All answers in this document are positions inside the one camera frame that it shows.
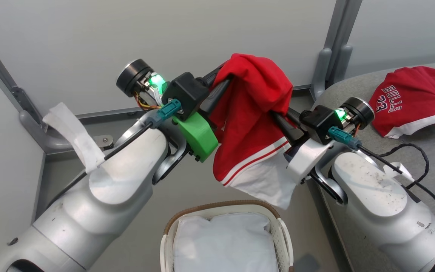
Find grey partition support leg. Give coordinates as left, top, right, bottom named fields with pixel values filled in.
left=19, top=110, right=114, bottom=152

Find large white tape tag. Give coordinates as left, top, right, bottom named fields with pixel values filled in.
left=43, top=102, right=107, bottom=175

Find grey partition corner post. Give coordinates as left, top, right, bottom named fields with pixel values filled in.
left=0, top=25, right=43, bottom=125

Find red Bulls 23 jersey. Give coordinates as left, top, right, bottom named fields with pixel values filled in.
left=369, top=66, right=435, bottom=139

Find small white tape tag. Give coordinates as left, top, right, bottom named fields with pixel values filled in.
left=383, top=161, right=415, bottom=184

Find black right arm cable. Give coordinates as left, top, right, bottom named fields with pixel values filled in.
left=328, top=127, right=435, bottom=223

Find red shorts with white trim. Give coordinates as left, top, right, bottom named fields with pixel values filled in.
left=208, top=53, right=297, bottom=210

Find white laundry basket brown rim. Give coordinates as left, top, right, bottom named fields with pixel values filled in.
left=160, top=200, right=295, bottom=272

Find grey double partition post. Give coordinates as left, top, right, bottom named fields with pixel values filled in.
left=310, top=0, right=364, bottom=101

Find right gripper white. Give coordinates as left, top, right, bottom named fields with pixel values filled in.
left=270, top=97, right=375, bottom=186

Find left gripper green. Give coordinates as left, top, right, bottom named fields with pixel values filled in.
left=116, top=59, right=235, bottom=163

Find white cloth in basket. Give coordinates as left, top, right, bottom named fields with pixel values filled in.
left=173, top=212, right=280, bottom=272

